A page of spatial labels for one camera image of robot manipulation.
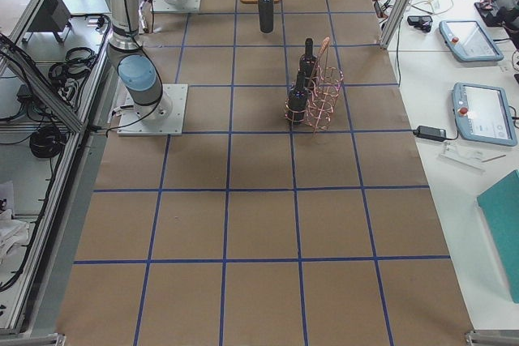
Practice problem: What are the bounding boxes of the dark wine bottle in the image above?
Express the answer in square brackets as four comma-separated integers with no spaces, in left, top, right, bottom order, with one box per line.
[258,0,274,33]
[299,37,316,88]

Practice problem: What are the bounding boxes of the dark wine bottle end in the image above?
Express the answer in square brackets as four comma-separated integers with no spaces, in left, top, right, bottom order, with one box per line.
[285,70,309,125]

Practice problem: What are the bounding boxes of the blue teach pendant far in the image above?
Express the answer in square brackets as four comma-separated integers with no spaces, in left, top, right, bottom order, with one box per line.
[438,20,504,62]

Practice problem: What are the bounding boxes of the blue teach pendant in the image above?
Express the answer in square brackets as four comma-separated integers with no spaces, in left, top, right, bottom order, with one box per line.
[452,83,517,147]
[438,20,504,62]

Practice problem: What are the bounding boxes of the black power adapter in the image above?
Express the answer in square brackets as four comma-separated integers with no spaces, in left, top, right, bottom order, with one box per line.
[413,126,447,142]

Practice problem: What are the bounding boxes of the blue teach pendant near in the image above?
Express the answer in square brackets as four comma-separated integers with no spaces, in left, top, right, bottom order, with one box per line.
[452,83,517,147]

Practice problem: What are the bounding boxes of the clear acrylic holder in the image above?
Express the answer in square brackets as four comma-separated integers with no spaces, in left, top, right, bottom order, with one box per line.
[439,141,485,173]

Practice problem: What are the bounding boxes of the teal box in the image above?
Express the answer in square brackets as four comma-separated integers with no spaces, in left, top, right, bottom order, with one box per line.
[477,169,518,303]

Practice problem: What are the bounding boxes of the copper wire bottle basket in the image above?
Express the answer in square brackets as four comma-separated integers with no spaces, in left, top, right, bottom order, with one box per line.
[285,37,344,133]

